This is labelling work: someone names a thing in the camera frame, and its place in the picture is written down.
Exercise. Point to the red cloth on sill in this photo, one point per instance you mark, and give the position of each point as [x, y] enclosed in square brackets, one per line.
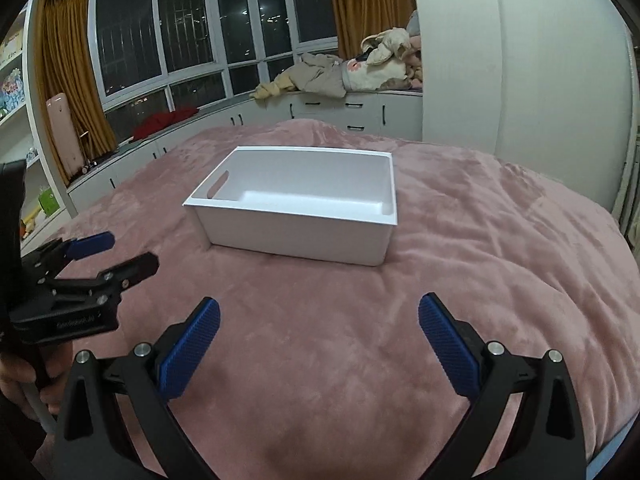
[160, 121]

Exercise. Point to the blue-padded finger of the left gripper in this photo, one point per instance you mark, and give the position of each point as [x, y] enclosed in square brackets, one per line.
[81, 248]

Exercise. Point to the mustard curtain left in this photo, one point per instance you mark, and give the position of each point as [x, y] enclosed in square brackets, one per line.
[63, 65]

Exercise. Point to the pile of beige clothes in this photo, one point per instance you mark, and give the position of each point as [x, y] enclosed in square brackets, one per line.
[389, 60]

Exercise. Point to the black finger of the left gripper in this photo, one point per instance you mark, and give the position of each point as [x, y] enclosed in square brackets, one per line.
[131, 272]

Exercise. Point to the person's left hand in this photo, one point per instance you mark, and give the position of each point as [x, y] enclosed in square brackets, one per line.
[15, 372]

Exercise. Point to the white low drawer cabinet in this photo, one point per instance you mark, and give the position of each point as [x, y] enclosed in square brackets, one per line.
[398, 114]

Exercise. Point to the large white-framed window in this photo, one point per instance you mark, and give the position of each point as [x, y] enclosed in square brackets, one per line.
[155, 56]

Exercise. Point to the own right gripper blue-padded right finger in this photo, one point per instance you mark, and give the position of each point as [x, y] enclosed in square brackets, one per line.
[546, 439]

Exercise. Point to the white rectangular storage tray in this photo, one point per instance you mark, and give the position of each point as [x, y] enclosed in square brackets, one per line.
[328, 204]

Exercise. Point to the pink plush bed blanket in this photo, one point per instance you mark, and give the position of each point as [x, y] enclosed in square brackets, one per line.
[319, 369]

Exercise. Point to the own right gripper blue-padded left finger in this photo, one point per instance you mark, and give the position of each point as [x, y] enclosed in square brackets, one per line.
[92, 440]

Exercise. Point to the white shelf unit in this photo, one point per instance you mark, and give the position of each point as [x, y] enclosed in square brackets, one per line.
[24, 137]

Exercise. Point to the white wardrobe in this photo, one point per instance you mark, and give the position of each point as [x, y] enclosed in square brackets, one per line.
[550, 85]

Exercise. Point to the pink appliance by curtain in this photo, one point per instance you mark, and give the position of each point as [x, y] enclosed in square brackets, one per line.
[64, 135]

